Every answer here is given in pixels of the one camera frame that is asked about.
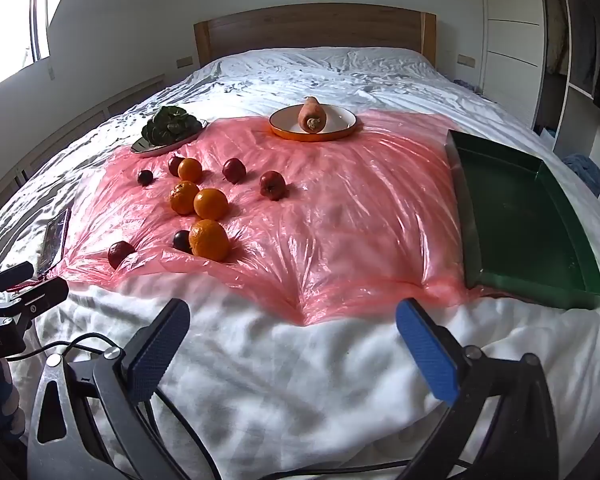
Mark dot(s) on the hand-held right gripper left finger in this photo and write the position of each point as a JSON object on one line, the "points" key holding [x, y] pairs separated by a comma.
{"points": [[155, 355]]}

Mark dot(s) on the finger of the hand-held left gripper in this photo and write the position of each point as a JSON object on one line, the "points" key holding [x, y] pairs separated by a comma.
{"points": [[10, 275], [40, 297]]}

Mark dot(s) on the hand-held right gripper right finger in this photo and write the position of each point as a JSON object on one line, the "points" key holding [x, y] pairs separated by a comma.
{"points": [[425, 355]]}

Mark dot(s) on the small red apple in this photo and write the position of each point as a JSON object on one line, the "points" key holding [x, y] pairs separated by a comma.
{"points": [[121, 254], [234, 170], [175, 165], [272, 185]]}

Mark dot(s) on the dark purple plum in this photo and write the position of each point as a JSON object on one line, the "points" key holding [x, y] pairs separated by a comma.
{"points": [[181, 241], [145, 177]]}

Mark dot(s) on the large dimpled orange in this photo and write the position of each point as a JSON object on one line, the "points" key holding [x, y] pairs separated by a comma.
{"points": [[209, 240]]}

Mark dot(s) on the orange with green stem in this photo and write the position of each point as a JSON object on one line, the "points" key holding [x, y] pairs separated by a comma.
{"points": [[182, 197]]}

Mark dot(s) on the smooth orange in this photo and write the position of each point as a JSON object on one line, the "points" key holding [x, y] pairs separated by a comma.
{"points": [[190, 170], [210, 204]]}

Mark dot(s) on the green metal tray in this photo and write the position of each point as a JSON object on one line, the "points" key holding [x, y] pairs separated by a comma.
{"points": [[520, 220]]}

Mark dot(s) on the smartphone in red case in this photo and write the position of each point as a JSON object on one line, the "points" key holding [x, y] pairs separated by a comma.
{"points": [[54, 240]]}

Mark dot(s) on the white bed sheet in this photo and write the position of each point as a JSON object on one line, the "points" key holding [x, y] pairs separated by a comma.
{"points": [[300, 360]]}

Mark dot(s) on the pink plastic sheet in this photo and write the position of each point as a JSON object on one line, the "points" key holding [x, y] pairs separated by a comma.
{"points": [[355, 210]]}

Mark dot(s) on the panelled window bench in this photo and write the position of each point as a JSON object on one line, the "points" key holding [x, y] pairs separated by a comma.
{"points": [[80, 120]]}

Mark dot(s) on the patterned oval plate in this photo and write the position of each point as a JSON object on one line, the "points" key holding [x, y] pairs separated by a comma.
{"points": [[147, 147]]}

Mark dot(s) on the dark green bok choy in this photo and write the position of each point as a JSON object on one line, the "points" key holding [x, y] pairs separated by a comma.
{"points": [[172, 125]]}

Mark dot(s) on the window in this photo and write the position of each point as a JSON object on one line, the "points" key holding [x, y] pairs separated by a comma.
{"points": [[10, 35]]}

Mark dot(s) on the blue blanket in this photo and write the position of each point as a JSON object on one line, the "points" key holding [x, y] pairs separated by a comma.
{"points": [[585, 175]]}

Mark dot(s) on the orange rimmed white plate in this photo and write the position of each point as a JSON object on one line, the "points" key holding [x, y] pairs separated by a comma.
{"points": [[337, 120]]}

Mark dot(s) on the carrot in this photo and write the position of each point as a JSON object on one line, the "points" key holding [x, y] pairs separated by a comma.
{"points": [[311, 112]]}

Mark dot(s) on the blue patterned cloth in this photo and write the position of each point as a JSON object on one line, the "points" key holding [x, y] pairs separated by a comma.
{"points": [[465, 85]]}

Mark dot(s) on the white wardrobe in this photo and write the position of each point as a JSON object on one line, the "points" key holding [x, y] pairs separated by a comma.
{"points": [[510, 35]]}

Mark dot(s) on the grey hanging garment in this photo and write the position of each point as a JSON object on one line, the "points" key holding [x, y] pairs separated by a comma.
{"points": [[582, 45]]}

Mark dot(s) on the wooden headboard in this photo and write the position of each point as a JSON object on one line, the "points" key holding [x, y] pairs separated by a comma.
{"points": [[310, 25]]}

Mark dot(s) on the beige hanging jacket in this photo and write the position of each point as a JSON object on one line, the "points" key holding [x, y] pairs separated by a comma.
{"points": [[557, 25]]}

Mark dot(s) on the beige wall switch plate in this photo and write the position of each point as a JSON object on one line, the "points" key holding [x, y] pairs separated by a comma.
{"points": [[185, 62], [465, 60]]}

